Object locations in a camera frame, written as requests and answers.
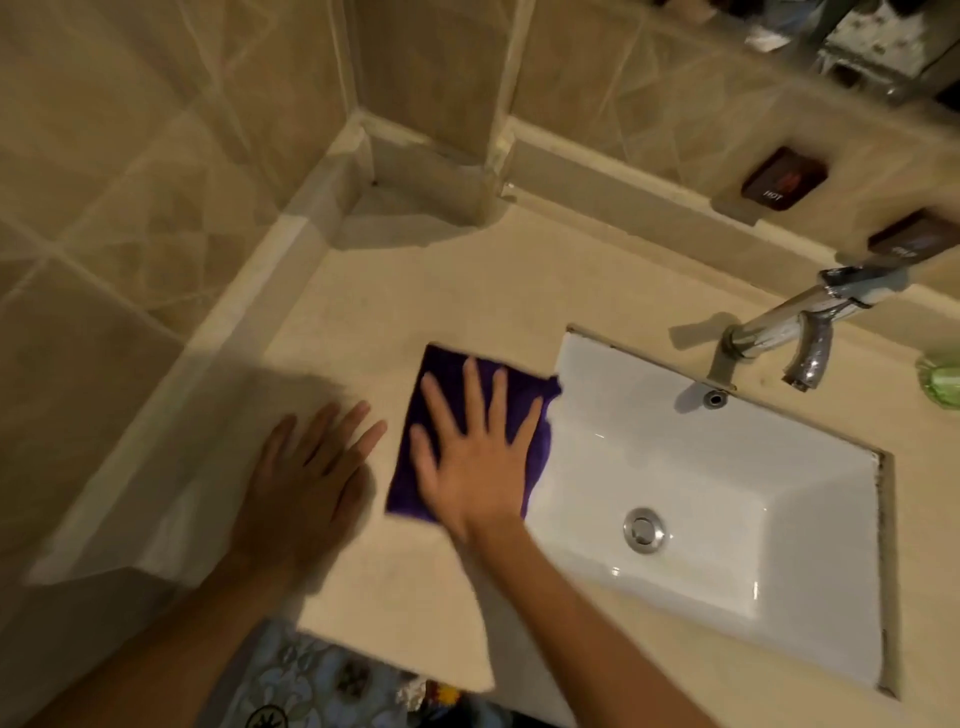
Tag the purple cleaning cloth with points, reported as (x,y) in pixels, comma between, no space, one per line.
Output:
(442,364)

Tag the brown sign with red symbol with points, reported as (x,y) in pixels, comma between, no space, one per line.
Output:
(784,180)

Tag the person's left forearm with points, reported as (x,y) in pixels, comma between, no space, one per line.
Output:
(165,645)

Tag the green glass cup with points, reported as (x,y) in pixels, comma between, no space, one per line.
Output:
(943,382)

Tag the chrome faucet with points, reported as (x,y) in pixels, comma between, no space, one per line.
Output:
(780,319)

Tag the person's left hand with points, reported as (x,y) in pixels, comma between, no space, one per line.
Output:
(300,502)

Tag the person's right hand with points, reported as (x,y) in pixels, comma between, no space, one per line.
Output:
(476,480)

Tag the brown sign with blue symbol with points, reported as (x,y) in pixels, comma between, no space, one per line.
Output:
(919,238)

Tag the chrome sink drain stopper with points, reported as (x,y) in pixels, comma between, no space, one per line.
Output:
(644,530)

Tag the large wall mirror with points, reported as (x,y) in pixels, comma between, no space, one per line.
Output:
(862,37)

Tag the person's right forearm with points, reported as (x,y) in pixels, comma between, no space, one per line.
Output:
(570,630)

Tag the white rectangular sink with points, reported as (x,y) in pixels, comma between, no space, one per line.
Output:
(750,487)

